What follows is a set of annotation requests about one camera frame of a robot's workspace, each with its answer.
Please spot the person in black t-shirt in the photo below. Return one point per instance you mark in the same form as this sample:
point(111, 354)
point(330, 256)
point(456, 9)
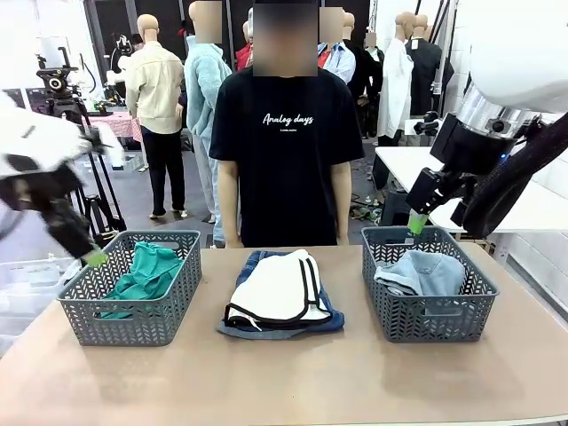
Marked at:
point(284, 177)

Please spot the mannequin in black shirt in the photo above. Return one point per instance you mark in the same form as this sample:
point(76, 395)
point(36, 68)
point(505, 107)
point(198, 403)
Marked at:
point(426, 75)

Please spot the person's right forearm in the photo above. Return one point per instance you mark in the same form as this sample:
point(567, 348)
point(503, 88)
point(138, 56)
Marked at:
point(230, 204)

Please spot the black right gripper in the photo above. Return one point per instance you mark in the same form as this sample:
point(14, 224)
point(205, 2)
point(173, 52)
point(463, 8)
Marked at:
point(475, 146)

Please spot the mannequin in white shirt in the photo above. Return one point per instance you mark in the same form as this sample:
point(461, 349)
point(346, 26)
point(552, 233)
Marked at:
point(395, 89)

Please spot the dark blue denim shorts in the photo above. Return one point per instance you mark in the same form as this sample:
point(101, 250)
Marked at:
point(284, 333)

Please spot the mannequin in cream jacket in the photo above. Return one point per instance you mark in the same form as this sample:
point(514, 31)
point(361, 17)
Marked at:
point(153, 89)

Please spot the mannequin in blue fleece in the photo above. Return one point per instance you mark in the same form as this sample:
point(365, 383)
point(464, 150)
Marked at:
point(204, 89)

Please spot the mannequin in light blue shirt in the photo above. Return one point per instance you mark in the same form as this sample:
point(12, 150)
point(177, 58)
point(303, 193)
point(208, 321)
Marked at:
point(339, 62)

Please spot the white shorts black trim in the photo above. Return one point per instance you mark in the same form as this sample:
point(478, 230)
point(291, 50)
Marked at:
point(275, 288)

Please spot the black crate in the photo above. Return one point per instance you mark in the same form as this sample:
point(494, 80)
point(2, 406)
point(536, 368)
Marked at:
point(395, 208)

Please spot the black camera tripod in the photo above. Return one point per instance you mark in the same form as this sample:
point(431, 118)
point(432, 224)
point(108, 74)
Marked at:
point(57, 84)

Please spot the mannequin in dark suit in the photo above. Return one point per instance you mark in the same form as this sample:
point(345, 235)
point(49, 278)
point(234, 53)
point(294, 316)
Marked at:
point(366, 89)

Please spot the grey plastic lattice basket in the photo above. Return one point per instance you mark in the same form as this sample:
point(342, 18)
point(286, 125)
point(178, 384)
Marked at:
point(435, 324)
point(133, 328)

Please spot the clear plastic storage bin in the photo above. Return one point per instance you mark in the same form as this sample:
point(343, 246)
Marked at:
point(26, 284)

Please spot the black stand poles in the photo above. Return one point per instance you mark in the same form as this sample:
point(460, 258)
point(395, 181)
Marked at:
point(444, 57)

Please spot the person's left forearm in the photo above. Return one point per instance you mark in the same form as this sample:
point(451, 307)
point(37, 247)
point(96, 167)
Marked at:
point(341, 199)

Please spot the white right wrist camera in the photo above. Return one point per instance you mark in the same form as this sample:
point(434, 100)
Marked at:
point(426, 126)

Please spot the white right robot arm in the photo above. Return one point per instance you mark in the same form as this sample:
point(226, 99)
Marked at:
point(519, 53)

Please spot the light blue denim shorts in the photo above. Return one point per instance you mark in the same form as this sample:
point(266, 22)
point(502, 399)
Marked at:
point(426, 273)

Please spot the green top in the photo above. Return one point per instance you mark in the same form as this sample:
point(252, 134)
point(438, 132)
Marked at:
point(146, 275)

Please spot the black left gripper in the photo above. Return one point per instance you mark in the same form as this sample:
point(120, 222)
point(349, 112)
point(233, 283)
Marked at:
point(40, 188)

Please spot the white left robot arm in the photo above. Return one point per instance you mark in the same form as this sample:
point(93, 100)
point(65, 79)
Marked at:
point(35, 137)

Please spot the mannequin in red top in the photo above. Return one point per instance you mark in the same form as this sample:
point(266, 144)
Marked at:
point(243, 57)

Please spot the table with pink cloth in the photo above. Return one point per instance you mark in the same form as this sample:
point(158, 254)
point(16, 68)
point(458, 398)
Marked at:
point(120, 126)

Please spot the black wall panel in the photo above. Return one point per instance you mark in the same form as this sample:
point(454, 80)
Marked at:
point(35, 100)
point(13, 98)

